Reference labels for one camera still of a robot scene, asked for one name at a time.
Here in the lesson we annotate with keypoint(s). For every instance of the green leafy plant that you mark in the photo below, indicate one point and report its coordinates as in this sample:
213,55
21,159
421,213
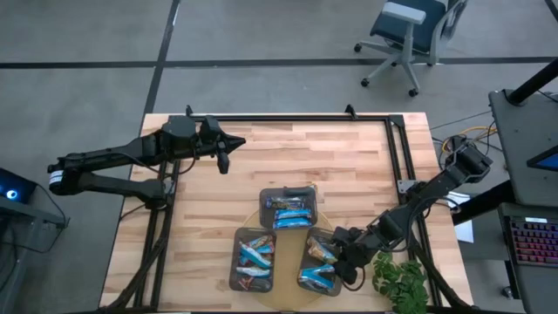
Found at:
399,283

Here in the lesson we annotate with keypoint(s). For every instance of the clear grey plastic tray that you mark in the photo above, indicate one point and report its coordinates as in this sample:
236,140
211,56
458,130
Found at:
232,279
263,218
305,235

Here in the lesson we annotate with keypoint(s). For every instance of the grey office chair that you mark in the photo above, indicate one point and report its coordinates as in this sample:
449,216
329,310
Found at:
410,26

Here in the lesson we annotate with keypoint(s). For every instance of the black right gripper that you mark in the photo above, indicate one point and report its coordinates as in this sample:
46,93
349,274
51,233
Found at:
357,250

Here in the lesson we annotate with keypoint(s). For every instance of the red yellow granola bar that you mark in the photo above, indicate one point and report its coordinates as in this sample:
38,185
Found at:
258,242

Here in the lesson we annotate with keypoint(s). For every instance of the computer with blue light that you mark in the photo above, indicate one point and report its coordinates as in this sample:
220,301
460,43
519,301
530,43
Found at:
13,187

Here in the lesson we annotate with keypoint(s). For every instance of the backlit black keyboard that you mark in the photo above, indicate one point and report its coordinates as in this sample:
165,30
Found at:
536,242

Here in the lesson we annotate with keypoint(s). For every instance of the purple yellow granola bar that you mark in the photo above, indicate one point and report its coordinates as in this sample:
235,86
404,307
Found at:
279,202

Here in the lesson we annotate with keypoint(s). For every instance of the blue lit screen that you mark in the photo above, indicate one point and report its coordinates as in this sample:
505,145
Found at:
549,162

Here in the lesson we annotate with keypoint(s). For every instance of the light blue granola bar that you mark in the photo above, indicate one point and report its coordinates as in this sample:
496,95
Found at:
255,256

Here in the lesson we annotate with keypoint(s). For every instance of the bright blue granola bar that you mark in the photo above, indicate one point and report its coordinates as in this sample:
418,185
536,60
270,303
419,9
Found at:
293,213

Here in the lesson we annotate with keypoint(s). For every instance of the black pole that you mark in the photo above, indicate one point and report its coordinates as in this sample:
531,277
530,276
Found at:
534,83

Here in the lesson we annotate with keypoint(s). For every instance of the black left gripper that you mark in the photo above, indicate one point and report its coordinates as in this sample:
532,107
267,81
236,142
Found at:
215,146

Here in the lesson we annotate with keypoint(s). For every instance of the black metal table frame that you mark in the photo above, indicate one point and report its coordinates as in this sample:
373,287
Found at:
283,118

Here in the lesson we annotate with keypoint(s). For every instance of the teal blue granola bar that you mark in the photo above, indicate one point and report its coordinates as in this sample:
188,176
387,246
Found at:
267,248

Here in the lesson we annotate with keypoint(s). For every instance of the grey side desk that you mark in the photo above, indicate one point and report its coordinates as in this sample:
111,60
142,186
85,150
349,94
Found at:
519,131

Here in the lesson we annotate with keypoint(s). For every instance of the grey metal stand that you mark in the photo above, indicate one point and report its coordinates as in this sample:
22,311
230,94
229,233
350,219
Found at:
26,213

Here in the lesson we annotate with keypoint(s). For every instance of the white paper sheet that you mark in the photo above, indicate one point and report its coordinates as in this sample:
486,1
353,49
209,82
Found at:
465,231

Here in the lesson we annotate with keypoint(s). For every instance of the green yellow granola bar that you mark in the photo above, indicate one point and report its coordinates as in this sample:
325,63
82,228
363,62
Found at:
321,250

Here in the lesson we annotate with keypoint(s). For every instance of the black diagonal beam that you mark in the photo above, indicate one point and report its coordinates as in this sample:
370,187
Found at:
479,202

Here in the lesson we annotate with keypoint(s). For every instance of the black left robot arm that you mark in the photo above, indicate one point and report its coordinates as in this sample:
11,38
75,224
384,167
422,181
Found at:
109,154

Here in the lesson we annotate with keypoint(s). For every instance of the white silver granola bar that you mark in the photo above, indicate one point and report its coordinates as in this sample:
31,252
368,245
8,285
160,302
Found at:
253,271

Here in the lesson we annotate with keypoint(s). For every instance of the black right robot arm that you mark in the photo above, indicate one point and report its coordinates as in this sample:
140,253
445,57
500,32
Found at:
466,163

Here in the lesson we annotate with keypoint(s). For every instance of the grey keyboard desk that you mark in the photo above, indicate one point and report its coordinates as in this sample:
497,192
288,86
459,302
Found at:
540,288

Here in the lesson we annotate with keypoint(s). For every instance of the black power adapter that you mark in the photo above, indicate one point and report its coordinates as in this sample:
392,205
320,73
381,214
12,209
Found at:
453,141

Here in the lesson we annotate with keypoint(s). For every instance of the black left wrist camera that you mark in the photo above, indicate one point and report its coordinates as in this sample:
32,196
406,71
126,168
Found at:
210,126

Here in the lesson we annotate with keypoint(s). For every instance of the round woven straw placemat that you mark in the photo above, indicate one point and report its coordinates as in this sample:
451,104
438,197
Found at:
287,257

